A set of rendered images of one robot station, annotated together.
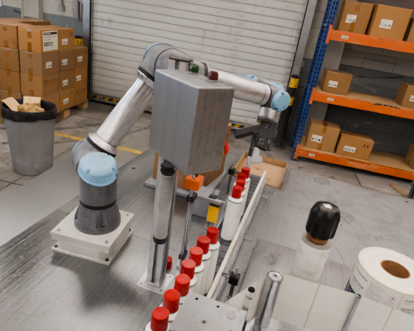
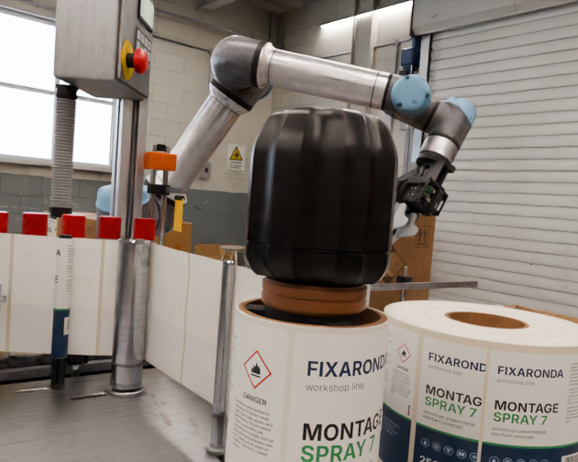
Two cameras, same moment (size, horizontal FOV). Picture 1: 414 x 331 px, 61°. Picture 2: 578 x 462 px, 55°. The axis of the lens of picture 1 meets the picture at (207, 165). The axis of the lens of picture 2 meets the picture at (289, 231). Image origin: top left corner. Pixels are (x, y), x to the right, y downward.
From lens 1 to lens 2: 0.97 m
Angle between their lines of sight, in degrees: 45
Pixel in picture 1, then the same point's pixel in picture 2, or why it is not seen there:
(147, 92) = (214, 108)
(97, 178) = (105, 200)
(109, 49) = (439, 241)
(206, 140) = (80, 25)
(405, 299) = (428, 349)
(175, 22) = (542, 190)
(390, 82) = not seen: outside the picture
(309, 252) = not seen: hidden behind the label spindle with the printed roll
